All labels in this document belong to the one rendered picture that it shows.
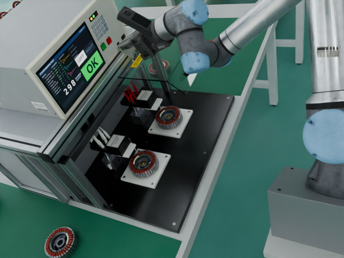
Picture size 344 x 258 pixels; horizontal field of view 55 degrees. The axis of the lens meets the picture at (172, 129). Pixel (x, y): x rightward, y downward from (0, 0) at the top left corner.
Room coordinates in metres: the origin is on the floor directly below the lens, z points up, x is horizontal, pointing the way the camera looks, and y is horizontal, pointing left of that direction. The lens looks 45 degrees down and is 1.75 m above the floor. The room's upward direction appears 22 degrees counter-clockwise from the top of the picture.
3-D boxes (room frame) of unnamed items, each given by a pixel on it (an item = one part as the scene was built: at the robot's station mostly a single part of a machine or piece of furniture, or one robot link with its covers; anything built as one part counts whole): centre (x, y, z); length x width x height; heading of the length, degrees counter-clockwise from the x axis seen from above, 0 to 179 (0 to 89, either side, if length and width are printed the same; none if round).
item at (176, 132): (1.01, -0.01, 0.78); 0.15 x 0.15 x 0.01; 50
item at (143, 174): (0.82, 0.15, 0.80); 0.11 x 0.11 x 0.04
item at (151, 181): (0.82, 0.15, 0.78); 0.15 x 0.15 x 0.01; 50
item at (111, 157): (0.91, 0.26, 0.80); 0.07 x 0.05 x 0.06; 140
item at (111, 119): (1.08, 0.27, 0.92); 0.66 x 0.01 x 0.30; 140
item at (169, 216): (0.92, 0.08, 0.76); 0.64 x 0.47 x 0.02; 140
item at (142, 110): (1.10, 0.11, 0.80); 0.07 x 0.05 x 0.06; 140
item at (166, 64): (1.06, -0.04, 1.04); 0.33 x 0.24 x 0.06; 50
